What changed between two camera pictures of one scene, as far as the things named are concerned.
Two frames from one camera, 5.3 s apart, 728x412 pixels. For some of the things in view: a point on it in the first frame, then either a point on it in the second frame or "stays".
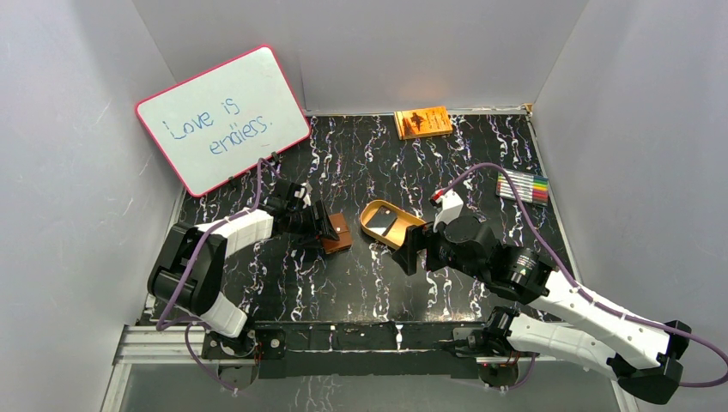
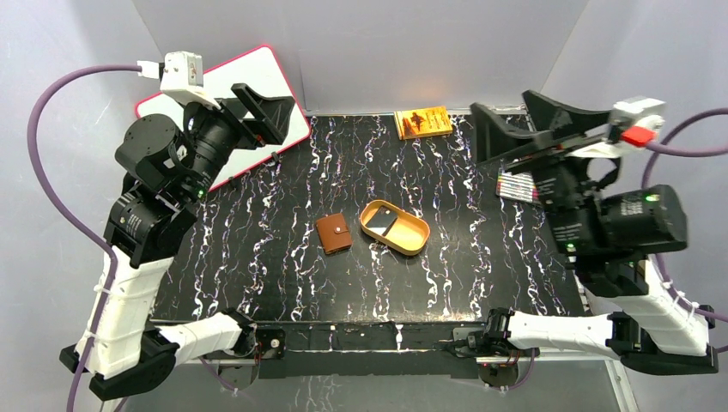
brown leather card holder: [344, 242] stays
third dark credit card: [382, 221] stays
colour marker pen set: [530, 188] stays
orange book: [421, 123] stays
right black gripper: [418, 238] → [492, 139]
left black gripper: [318, 221] → [244, 122]
